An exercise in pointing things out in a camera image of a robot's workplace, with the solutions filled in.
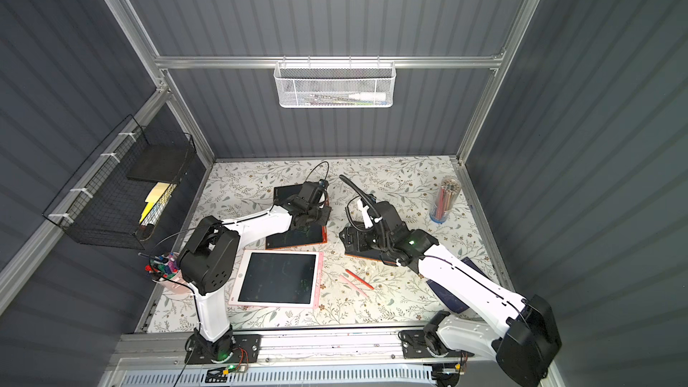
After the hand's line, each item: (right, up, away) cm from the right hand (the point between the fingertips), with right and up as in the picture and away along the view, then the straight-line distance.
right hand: (356, 232), depth 77 cm
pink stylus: (-5, -17, +10) cm, 20 cm away
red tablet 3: (+6, -11, +15) cm, 19 cm away
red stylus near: (+1, -17, +9) cm, 20 cm away
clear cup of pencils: (+30, +12, +9) cm, 34 cm away
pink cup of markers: (-56, -9, -2) cm, 57 cm away
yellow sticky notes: (-56, +10, -4) cm, 57 cm away
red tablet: (-30, +10, +32) cm, 45 cm away
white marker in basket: (+5, +45, +16) cm, 48 cm away
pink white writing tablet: (-26, -17, +9) cm, 32 cm away
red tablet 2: (-21, -5, +17) cm, 28 cm away
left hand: (-9, +4, +18) cm, 20 cm away
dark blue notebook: (+29, -22, +3) cm, 37 cm away
